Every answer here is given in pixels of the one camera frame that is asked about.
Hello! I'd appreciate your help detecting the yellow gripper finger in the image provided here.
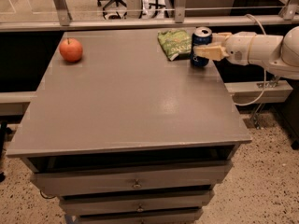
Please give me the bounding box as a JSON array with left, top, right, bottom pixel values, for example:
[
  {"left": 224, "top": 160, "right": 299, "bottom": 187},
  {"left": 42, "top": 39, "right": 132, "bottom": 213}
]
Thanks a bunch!
[
  {"left": 193, "top": 43, "right": 229, "bottom": 61},
  {"left": 212, "top": 32, "right": 232, "bottom": 43}
]

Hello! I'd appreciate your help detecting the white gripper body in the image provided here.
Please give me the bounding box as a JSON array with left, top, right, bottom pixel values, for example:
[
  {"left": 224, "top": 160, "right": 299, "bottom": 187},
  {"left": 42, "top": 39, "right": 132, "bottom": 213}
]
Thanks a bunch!
[{"left": 225, "top": 32, "right": 257, "bottom": 65}]

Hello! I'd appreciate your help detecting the blue pepsi can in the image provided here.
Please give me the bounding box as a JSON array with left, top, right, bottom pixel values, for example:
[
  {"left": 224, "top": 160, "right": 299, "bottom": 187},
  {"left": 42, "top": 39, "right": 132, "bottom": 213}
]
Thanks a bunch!
[{"left": 191, "top": 27, "right": 212, "bottom": 67}]

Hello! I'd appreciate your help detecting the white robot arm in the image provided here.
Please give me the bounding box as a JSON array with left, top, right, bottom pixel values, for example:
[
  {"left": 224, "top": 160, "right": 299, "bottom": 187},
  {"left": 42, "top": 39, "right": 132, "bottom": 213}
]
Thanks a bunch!
[{"left": 192, "top": 26, "right": 299, "bottom": 80}]

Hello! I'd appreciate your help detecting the green jalapeno chip bag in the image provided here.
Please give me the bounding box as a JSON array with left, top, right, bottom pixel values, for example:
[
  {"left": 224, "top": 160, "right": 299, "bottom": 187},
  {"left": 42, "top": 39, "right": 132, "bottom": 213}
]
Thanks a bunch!
[{"left": 157, "top": 29, "right": 192, "bottom": 61}]

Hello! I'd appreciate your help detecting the grey metal railing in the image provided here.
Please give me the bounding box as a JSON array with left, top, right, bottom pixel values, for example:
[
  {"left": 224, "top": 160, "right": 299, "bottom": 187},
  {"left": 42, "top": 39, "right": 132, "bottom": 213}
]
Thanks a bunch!
[{"left": 0, "top": 0, "right": 299, "bottom": 32}]

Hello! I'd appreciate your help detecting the grey drawer cabinet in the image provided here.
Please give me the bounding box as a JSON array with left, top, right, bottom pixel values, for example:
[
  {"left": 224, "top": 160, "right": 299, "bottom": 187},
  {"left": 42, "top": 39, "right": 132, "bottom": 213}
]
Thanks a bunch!
[{"left": 5, "top": 27, "right": 253, "bottom": 224}]

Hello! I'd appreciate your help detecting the top grey drawer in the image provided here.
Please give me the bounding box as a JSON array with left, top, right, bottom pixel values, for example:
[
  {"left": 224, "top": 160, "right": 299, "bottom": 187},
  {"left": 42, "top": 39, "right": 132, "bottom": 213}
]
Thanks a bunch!
[{"left": 32, "top": 161, "right": 233, "bottom": 196}]

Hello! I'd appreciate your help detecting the grey drawer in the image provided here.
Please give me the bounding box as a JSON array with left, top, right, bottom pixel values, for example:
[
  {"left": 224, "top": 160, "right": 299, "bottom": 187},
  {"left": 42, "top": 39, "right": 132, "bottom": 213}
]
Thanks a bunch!
[
  {"left": 60, "top": 189, "right": 214, "bottom": 216},
  {"left": 78, "top": 208, "right": 203, "bottom": 224},
  {"left": 32, "top": 161, "right": 233, "bottom": 196}
]

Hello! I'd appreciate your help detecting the red apple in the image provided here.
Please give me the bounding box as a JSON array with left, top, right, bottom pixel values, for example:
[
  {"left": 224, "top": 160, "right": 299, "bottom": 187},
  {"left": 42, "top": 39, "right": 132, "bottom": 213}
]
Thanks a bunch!
[{"left": 59, "top": 38, "right": 83, "bottom": 63}]

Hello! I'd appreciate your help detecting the bottom grey drawer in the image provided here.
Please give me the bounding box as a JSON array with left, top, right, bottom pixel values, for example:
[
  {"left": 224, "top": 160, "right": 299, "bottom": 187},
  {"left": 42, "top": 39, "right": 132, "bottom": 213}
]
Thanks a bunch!
[{"left": 78, "top": 208, "right": 203, "bottom": 224}]

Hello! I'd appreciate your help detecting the middle grey drawer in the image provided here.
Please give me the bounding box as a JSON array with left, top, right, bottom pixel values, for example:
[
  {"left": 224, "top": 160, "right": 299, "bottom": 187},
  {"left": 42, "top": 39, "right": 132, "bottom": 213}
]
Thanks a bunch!
[{"left": 60, "top": 189, "right": 214, "bottom": 216}]

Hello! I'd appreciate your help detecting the white cable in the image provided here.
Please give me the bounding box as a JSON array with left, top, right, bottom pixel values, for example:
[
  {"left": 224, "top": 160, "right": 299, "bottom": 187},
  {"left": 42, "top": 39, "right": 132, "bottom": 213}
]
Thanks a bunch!
[{"left": 234, "top": 13, "right": 269, "bottom": 107}]

